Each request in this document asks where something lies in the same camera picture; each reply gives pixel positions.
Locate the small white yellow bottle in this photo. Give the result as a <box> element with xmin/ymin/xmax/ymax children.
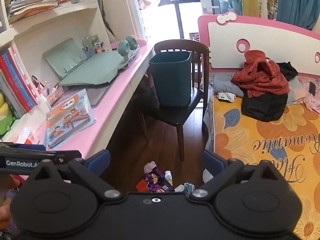
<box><xmin>164</xmin><ymin>171</ymin><xmax>173</xmax><ymax>186</ymax></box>

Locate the orange red snack bag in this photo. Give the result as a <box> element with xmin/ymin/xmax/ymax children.
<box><xmin>136</xmin><ymin>179</ymin><xmax>150</xmax><ymax>192</ymax></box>

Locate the pink plastic bag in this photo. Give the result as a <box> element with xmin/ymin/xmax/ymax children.
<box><xmin>144</xmin><ymin>161</ymin><xmax>157</xmax><ymax>173</ymax></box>

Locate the purple Lay's chips bag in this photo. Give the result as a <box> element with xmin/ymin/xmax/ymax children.
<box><xmin>144</xmin><ymin>167</ymin><xmax>175</xmax><ymax>193</ymax></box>

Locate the dark teal trash bin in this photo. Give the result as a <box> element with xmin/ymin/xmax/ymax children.
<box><xmin>149</xmin><ymin>51</ymin><xmax>191</xmax><ymax>107</ymax></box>

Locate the person's left hand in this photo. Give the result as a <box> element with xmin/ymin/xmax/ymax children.
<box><xmin>1</xmin><ymin>174</ymin><xmax>20</xmax><ymax>229</ymax></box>

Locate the green plush toy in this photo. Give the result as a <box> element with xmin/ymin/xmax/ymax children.
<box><xmin>0</xmin><ymin>93</ymin><xmax>15</xmax><ymax>136</ymax></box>

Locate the illustrated children's textbook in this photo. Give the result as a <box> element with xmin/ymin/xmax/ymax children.
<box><xmin>44</xmin><ymin>89</ymin><xmax>96</xmax><ymax>150</ymax></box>

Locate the black garment on bed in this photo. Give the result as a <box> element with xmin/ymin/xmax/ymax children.
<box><xmin>241</xmin><ymin>62</ymin><xmax>302</xmax><ymax>122</ymax></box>

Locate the pink and cream desk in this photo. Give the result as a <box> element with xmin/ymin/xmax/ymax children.
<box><xmin>32</xmin><ymin>38</ymin><xmax>156</xmax><ymax>159</ymax></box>

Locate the grey pillow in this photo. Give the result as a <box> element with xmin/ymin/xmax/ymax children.
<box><xmin>210</xmin><ymin>74</ymin><xmax>306</xmax><ymax>106</ymax></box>

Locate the yellow floral bedspread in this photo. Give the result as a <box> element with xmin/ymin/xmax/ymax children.
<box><xmin>210</xmin><ymin>96</ymin><xmax>319</xmax><ymax>239</ymax></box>

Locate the row of red books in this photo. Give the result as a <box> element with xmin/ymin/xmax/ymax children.
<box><xmin>1</xmin><ymin>46</ymin><xmax>39</xmax><ymax>118</ymax></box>

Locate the red knit sweater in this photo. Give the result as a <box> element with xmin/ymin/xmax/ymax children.
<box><xmin>232</xmin><ymin>50</ymin><xmax>290</xmax><ymax>98</ymax></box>

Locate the green tilting desk board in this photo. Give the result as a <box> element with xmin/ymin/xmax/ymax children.
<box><xmin>43</xmin><ymin>38</ymin><xmax>135</xmax><ymax>87</ymax></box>

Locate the dark wooden chair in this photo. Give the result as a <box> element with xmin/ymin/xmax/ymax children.
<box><xmin>135</xmin><ymin>40</ymin><xmax>209</xmax><ymax>161</ymax></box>

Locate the green pen holder organizer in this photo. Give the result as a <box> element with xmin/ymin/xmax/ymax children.
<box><xmin>82</xmin><ymin>35</ymin><xmax>105</xmax><ymax>58</ymax></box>

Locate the pink and white headboard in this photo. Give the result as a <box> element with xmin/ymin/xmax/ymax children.
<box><xmin>198</xmin><ymin>12</ymin><xmax>319</xmax><ymax>76</ymax></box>

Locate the stack of books on shelf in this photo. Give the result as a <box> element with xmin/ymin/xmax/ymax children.
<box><xmin>5</xmin><ymin>0</ymin><xmax>69</xmax><ymax>24</ymax></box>

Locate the blue curtain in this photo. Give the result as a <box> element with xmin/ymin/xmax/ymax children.
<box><xmin>276</xmin><ymin>0</ymin><xmax>319</xmax><ymax>30</ymax></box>

